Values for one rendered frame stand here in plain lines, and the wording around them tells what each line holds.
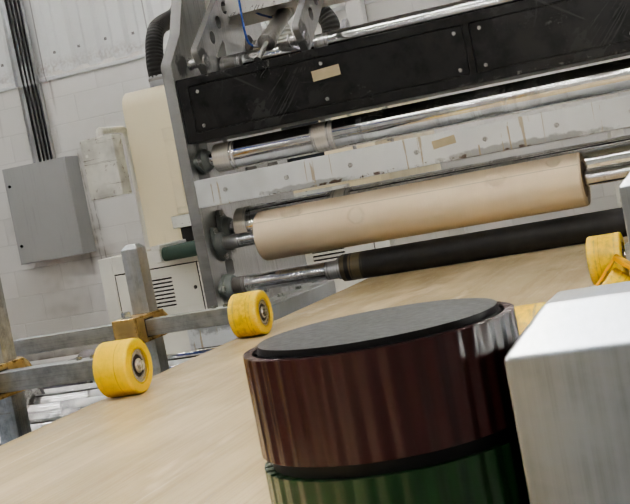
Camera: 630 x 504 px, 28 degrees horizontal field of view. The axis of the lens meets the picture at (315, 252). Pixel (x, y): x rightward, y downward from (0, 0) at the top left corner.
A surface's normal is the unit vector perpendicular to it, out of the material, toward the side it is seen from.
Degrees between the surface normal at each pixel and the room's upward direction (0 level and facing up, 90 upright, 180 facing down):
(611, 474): 90
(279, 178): 90
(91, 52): 90
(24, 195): 90
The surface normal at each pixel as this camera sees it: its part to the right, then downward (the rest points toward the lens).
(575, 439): -0.33, 0.11
